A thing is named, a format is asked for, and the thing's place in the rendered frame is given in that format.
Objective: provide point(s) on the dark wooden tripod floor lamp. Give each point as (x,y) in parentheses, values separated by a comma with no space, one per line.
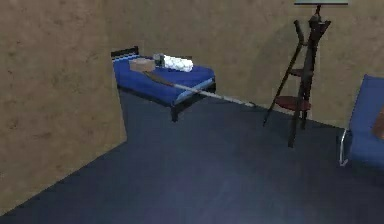
(304,76)

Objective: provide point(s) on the small dark grey object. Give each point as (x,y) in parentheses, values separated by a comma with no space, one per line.
(158,58)

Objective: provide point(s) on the blue armchair with metal frame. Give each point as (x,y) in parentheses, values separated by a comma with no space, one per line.
(366,133)

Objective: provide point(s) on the long grey baseball bat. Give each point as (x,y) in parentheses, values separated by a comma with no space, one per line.
(203,93)

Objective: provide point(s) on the blue bed with black frame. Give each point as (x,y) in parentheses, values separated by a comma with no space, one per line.
(186,79)

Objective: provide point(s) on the brown cushion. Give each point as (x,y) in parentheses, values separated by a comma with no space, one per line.
(379,125)

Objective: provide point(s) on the white pillow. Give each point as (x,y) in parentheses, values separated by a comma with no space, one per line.
(178,63)

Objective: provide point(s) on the brown cardboard box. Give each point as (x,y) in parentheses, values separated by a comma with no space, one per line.
(142,64)

